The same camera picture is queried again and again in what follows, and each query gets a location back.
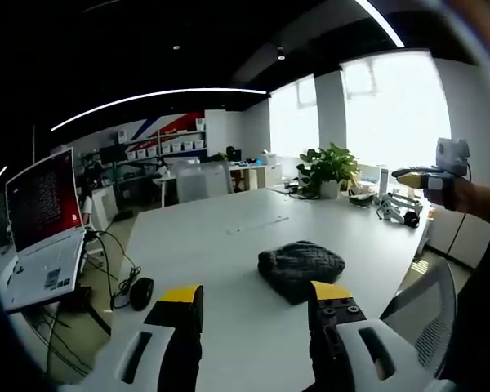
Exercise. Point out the dark grey knitted towel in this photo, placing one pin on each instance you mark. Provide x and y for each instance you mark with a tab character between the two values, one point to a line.
301	269

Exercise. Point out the person's right hand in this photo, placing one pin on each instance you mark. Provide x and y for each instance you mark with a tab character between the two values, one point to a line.
441	192

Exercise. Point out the white robot toy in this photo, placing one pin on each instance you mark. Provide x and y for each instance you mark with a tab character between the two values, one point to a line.
398	208

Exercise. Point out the black computer mouse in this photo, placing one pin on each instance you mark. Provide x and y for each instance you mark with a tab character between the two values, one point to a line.
141	293

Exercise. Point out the potted green plant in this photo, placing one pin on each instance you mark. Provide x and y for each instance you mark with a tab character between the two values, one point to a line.
328	169

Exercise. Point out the grey mesh office chair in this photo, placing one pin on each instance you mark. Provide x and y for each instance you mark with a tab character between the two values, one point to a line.
426	314

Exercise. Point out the white printer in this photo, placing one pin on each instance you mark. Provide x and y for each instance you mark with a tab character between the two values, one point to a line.
269	157

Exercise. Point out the white laptop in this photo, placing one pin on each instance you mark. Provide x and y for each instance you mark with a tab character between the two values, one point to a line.
41	228

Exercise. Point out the shelf with white boxes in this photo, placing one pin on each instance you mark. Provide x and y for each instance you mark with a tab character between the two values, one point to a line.
165	143

